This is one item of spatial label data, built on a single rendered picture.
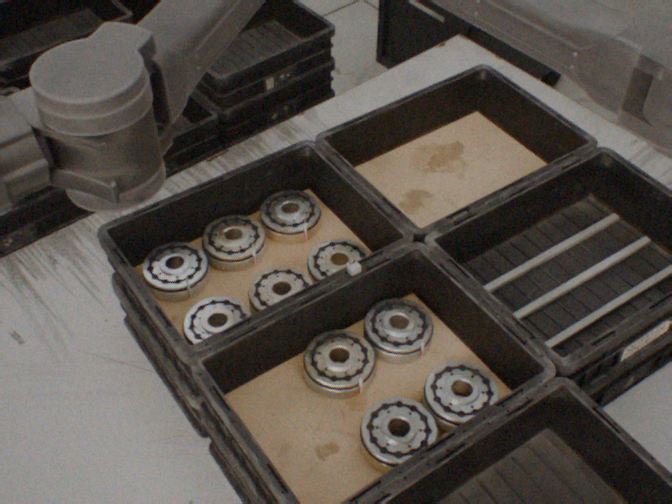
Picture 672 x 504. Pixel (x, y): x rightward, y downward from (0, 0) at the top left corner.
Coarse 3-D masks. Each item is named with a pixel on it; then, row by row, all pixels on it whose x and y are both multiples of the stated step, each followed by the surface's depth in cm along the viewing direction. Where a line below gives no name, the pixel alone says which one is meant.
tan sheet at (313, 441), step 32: (448, 352) 124; (256, 384) 120; (288, 384) 120; (384, 384) 120; (416, 384) 120; (256, 416) 117; (288, 416) 117; (320, 416) 117; (352, 416) 117; (288, 448) 113; (320, 448) 113; (352, 448) 113; (288, 480) 110; (320, 480) 110; (352, 480) 110
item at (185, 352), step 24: (312, 144) 142; (240, 168) 138; (336, 168) 139; (192, 192) 134; (360, 192) 134; (384, 216) 130; (408, 240) 127; (120, 264) 123; (360, 264) 123; (144, 288) 120; (312, 288) 120; (264, 312) 117; (168, 336) 114; (216, 336) 114
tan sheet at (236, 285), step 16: (304, 192) 149; (320, 208) 146; (336, 224) 143; (272, 240) 140; (320, 240) 140; (352, 240) 140; (272, 256) 138; (288, 256) 138; (304, 256) 138; (224, 272) 135; (240, 272) 135; (256, 272) 135; (208, 288) 133; (224, 288) 133; (240, 288) 133; (160, 304) 131; (176, 304) 131; (192, 304) 131; (176, 320) 128
